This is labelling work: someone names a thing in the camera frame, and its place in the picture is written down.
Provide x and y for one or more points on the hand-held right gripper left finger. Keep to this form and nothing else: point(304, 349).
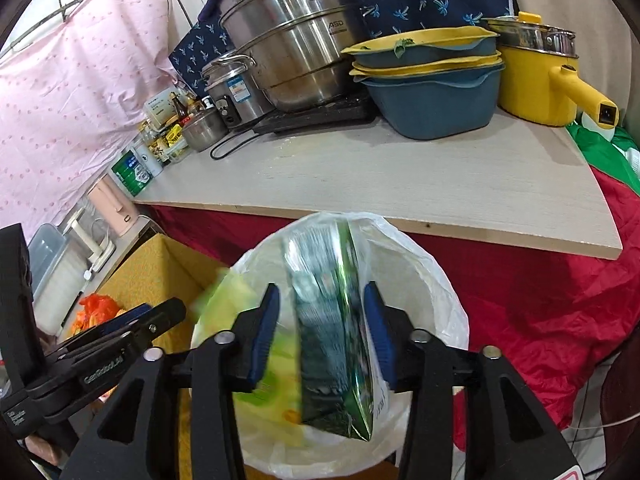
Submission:
point(265, 332)

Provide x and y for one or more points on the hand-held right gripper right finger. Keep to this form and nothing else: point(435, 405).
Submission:
point(377, 335)

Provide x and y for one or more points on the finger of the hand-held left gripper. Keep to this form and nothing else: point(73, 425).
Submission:
point(150, 322)
point(125, 316)

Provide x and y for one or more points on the orange plastic bag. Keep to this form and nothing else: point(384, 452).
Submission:
point(97, 310)

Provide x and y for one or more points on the green foil snack packet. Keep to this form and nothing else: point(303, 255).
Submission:
point(325, 310)

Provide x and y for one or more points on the waste bin with white liner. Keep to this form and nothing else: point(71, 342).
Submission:
point(425, 280)

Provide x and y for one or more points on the pale green wrapper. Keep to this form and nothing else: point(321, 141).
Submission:
point(232, 295)

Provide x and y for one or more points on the clear plastic storage box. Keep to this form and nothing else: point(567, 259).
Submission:
point(50, 270)

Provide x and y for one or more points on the yellow patterned box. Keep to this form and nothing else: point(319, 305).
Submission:
point(160, 270)

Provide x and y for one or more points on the cream folding stand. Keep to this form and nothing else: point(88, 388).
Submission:
point(85, 240)

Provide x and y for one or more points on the pink kettle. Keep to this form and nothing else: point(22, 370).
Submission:
point(110, 210)

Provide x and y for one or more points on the green label can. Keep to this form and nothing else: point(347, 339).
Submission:
point(130, 175)

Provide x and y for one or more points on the red cloth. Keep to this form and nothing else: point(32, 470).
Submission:
point(525, 300)

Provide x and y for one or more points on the white tin can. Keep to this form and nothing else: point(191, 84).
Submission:
point(150, 157)

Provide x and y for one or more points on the yellow label jar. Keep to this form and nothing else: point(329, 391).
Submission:
point(175, 142)

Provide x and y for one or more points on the small steel bowl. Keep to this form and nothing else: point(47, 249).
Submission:
point(202, 132)

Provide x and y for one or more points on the white labelled jar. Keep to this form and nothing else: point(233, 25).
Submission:
point(157, 112)

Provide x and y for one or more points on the dark sauce bottle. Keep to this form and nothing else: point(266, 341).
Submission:
point(177, 107)

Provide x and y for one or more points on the black induction cooktop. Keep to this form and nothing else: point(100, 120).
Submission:
point(320, 115)

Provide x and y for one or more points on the blue yellow plastic basin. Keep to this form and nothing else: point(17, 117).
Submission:
point(430, 110)
point(480, 67)
point(425, 52)

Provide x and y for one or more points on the pink dotted curtain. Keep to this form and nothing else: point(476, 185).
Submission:
point(75, 85)

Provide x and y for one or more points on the small steel rice cooker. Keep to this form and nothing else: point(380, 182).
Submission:
point(235, 90)

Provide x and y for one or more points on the large steel steamer pot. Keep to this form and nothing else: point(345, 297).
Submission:
point(290, 50)

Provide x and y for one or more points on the yellow electric pot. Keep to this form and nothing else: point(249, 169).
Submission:
point(525, 90)

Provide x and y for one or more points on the green plastic bag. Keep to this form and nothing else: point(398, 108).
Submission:
point(605, 160)

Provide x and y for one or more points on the green vegetable leaf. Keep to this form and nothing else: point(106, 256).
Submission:
point(400, 47)

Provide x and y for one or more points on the white plastic bottle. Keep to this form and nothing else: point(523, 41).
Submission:
point(632, 162)

